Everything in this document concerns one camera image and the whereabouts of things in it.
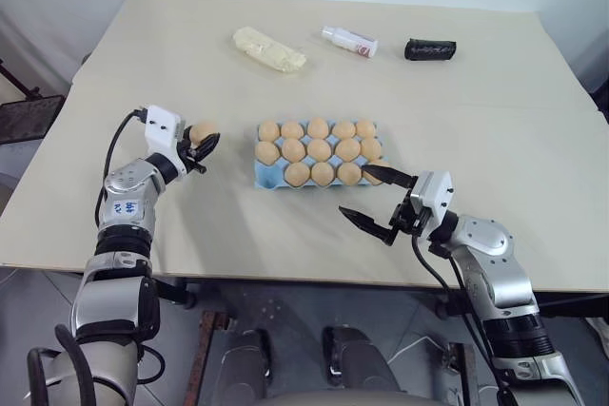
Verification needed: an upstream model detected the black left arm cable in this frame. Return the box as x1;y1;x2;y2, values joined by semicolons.
93;107;149;229

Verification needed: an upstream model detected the dark rounded shape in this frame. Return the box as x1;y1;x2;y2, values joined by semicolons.
322;324;402;406
222;328;273;406

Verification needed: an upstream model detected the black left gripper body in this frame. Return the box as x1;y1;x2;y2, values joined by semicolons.
176;138;208;176

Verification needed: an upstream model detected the blue egg carton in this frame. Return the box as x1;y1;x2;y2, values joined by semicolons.
251;119;390;190

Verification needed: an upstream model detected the black table frame bar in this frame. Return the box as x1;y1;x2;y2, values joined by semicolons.
531;291;609;319

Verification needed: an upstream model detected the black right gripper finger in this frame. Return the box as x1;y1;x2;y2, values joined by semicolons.
338;205;400;244
362;163;419;189

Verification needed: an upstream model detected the white spray bottle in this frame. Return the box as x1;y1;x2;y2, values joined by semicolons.
320;25;381;62

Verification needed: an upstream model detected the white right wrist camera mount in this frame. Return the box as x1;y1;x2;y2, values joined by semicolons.
409;169;456;225

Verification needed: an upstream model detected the plastic-wrapped pale bread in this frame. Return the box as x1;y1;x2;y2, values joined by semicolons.
231;26;310;76

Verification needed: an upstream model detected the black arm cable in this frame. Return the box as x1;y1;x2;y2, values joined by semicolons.
410;233;518;406
93;107;149;229

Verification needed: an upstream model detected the brown egg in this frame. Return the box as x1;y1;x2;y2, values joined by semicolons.
306;117;331;139
360;137;384;162
335;138;362;163
189;120;221;146
331;120;358;141
310;162;336;186
255;140;282;164
363;159;396;186
285;162;312;188
280;121;305;141
355;119;379;140
258;120;282;142
281;138;307;163
337;162;364;186
306;138;333;163

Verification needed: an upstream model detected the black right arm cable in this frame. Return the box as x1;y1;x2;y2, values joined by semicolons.
410;233;518;406

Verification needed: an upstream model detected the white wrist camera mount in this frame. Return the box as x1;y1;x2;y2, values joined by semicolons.
409;169;456;225
144;104;187;174

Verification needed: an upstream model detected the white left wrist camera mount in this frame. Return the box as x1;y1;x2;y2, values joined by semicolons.
144;104;187;174

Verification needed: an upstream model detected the black rolled bag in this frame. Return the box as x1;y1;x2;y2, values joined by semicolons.
403;36;459;64

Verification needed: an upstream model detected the black mesh panel stand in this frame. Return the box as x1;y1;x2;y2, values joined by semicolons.
0;58;66;146

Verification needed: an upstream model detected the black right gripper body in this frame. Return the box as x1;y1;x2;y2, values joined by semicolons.
388;189;430;237

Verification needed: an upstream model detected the rusty metal bar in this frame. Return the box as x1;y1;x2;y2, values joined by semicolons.
187;309;226;406

